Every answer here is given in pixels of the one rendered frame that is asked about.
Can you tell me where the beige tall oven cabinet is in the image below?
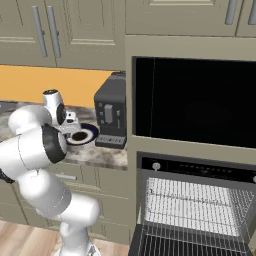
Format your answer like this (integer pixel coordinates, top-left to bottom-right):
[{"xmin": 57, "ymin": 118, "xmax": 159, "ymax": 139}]
[{"xmin": 124, "ymin": 34, "xmax": 256, "ymax": 256}]

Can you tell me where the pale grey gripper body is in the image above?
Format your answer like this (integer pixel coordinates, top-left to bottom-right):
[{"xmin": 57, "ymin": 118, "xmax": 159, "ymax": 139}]
[{"xmin": 59, "ymin": 121, "xmax": 82, "ymax": 136}]

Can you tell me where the beige lower cupboard door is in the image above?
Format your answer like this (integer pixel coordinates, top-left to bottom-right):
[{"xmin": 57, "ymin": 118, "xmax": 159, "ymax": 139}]
[
  {"xmin": 89, "ymin": 194, "xmax": 131, "ymax": 245},
  {"xmin": 0, "ymin": 181, "xmax": 29, "ymax": 226}
]

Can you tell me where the black built-in microwave oven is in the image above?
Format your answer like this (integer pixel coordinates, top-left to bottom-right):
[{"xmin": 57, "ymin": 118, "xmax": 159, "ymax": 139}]
[{"xmin": 131, "ymin": 55, "xmax": 256, "ymax": 150}]

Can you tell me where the grey cupboard door handle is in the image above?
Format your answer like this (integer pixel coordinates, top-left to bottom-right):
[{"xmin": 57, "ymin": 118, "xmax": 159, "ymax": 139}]
[
  {"xmin": 247, "ymin": 0, "xmax": 256, "ymax": 26},
  {"xmin": 45, "ymin": 5, "xmax": 63, "ymax": 59},
  {"xmin": 31, "ymin": 5, "xmax": 49, "ymax": 59},
  {"xmin": 224, "ymin": 0, "xmax": 240, "ymax": 26}
]

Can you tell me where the metal wire oven rack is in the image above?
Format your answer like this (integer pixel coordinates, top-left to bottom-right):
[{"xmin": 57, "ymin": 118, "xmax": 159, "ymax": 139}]
[{"xmin": 143, "ymin": 176, "xmax": 246, "ymax": 238}]

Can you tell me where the dark blue rimmed plate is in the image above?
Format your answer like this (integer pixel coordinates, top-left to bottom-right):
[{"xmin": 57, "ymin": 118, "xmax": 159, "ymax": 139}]
[{"xmin": 65, "ymin": 122, "xmax": 100, "ymax": 147}]

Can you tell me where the grey drawer handle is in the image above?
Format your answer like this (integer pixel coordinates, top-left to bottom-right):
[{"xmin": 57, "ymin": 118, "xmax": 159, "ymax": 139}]
[{"xmin": 55, "ymin": 173, "xmax": 78, "ymax": 182}]

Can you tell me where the black coffee machine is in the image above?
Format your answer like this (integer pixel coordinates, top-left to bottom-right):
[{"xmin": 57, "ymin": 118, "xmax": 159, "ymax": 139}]
[{"xmin": 93, "ymin": 71, "xmax": 128, "ymax": 150}]

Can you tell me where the beige drawer front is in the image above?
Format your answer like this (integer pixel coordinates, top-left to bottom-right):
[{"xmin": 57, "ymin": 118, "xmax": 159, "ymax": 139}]
[
  {"xmin": 81, "ymin": 164, "xmax": 130, "ymax": 200},
  {"xmin": 46, "ymin": 162, "xmax": 85, "ymax": 185}
]

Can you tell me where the beige cupboard door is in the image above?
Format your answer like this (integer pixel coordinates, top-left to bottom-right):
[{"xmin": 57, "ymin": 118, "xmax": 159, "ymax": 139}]
[
  {"xmin": 234, "ymin": 0, "xmax": 256, "ymax": 39},
  {"xmin": 44, "ymin": 0, "xmax": 127, "ymax": 72},
  {"xmin": 125, "ymin": 0, "xmax": 245, "ymax": 38},
  {"xmin": 89, "ymin": 194, "xmax": 131, "ymax": 245},
  {"xmin": 0, "ymin": 181, "xmax": 29, "ymax": 226},
  {"xmin": 0, "ymin": 0, "xmax": 58, "ymax": 68}
]

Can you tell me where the beige upper cupboard door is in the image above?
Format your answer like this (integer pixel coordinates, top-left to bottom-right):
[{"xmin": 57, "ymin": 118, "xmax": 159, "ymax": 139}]
[
  {"xmin": 234, "ymin": 0, "xmax": 256, "ymax": 39},
  {"xmin": 125, "ymin": 0, "xmax": 245, "ymax": 38},
  {"xmin": 0, "ymin": 0, "xmax": 58, "ymax": 68},
  {"xmin": 44, "ymin": 0, "xmax": 127, "ymax": 72}
]

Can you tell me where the black oven door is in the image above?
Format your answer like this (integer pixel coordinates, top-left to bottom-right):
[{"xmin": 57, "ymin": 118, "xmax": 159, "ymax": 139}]
[{"xmin": 127, "ymin": 222, "xmax": 255, "ymax": 256}]

